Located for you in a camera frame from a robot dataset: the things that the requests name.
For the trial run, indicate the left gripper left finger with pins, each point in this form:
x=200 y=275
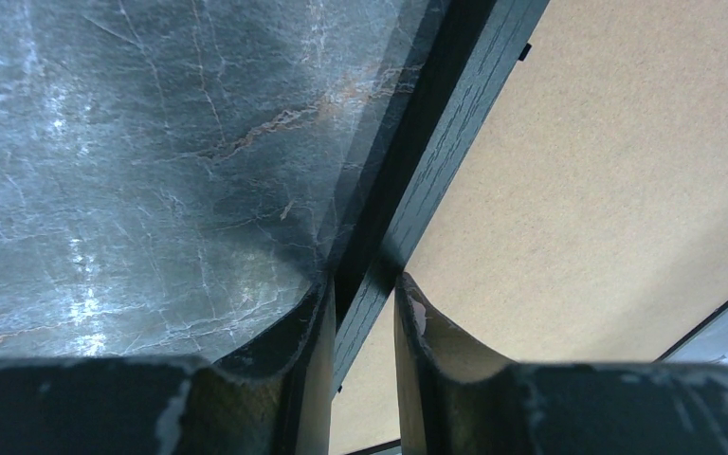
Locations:
x=270 y=396

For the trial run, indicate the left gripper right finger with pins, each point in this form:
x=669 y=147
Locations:
x=458 y=396

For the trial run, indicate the brown backing board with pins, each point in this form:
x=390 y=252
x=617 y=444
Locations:
x=590 y=188

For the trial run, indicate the black picture frame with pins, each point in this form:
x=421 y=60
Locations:
x=439 y=125

